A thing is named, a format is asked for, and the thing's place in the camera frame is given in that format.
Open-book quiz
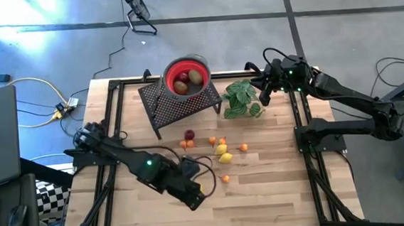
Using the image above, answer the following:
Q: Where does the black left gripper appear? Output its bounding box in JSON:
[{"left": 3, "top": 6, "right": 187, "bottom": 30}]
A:
[{"left": 154, "top": 168, "right": 209, "bottom": 215}]

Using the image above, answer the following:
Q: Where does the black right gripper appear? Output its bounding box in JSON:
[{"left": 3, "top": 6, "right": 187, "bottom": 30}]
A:
[{"left": 248, "top": 53, "right": 317, "bottom": 108}]

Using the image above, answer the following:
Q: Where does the red collapsible bowl grey rim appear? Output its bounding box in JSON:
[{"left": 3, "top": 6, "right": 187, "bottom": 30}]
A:
[{"left": 160, "top": 52, "right": 213, "bottom": 105}]

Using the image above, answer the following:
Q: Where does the artificial green leafy plant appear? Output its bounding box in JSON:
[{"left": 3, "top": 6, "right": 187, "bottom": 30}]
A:
[{"left": 220, "top": 77, "right": 270, "bottom": 122}]

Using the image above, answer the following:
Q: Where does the black perforated metal stand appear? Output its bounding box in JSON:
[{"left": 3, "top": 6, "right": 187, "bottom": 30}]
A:
[{"left": 137, "top": 76, "right": 225, "bottom": 142}]

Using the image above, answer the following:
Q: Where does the black white checkerboard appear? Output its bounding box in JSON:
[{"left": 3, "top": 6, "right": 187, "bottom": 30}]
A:
[{"left": 34, "top": 177, "right": 74, "bottom": 225}]

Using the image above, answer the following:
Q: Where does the grey power adapter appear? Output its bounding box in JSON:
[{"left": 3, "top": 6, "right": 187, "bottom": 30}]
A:
[{"left": 53, "top": 95, "right": 81, "bottom": 120}]

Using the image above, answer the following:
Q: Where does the black floor fan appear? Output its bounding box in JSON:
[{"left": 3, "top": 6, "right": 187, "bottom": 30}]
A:
[{"left": 118, "top": 0, "right": 159, "bottom": 38}]

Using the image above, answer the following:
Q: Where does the black computer mouse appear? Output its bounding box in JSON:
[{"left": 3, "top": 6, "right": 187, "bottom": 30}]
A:
[{"left": 4, "top": 203, "right": 30, "bottom": 226}]

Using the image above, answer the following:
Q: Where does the black frame clamp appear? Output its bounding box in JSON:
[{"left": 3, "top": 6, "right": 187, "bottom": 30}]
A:
[
  {"left": 243, "top": 60, "right": 262, "bottom": 77},
  {"left": 140, "top": 68, "right": 154, "bottom": 83}
]

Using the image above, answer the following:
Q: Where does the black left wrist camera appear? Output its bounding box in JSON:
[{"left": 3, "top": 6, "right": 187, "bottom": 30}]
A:
[{"left": 180, "top": 154, "right": 203, "bottom": 179}]

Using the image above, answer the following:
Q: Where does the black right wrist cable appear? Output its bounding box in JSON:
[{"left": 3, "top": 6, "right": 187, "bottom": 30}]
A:
[{"left": 261, "top": 45, "right": 292, "bottom": 67}]

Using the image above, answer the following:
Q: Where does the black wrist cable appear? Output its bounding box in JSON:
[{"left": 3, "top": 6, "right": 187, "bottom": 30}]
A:
[
  {"left": 261, "top": 45, "right": 292, "bottom": 67},
  {"left": 189, "top": 154, "right": 218, "bottom": 200}
]

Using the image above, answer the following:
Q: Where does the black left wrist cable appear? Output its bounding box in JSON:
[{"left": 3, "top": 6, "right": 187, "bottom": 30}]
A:
[{"left": 189, "top": 154, "right": 218, "bottom": 200}]

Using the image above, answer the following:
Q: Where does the black aluminium table frame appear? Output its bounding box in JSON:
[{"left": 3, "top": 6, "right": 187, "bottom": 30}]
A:
[{"left": 53, "top": 61, "right": 366, "bottom": 226}]

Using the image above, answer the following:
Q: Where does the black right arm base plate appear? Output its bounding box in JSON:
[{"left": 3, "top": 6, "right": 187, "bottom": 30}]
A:
[{"left": 294, "top": 122, "right": 348, "bottom": 155}]

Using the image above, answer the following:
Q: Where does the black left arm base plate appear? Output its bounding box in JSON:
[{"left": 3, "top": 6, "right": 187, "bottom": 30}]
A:
[{"left": 63, "top": 144, "right": 121, "bottom": 170}]

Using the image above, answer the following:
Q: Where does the black fan cable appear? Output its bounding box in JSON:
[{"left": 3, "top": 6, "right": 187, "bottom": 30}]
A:
[{"left": 87, "top": 0, "right": 132, "bottom": 80}]

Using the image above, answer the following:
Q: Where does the yellow floor cable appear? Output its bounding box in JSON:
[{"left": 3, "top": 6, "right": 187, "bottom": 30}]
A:
[{"left": 6, "top": 74, "right": 74, "bottom": 130}]

